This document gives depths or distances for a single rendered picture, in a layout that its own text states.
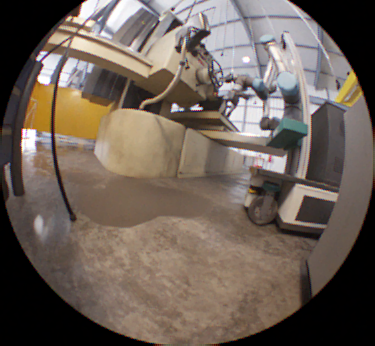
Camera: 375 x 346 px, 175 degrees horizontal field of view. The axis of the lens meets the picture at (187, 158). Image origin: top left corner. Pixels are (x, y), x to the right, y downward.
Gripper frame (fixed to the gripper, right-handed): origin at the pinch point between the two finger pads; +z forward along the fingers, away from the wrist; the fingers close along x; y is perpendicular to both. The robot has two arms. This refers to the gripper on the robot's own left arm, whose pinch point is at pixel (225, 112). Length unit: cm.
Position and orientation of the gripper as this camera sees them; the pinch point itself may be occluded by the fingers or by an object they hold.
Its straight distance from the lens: 83.1
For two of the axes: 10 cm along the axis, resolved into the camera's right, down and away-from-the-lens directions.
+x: -5.9, 0.6, -8.1
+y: -6.8, -5.8, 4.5
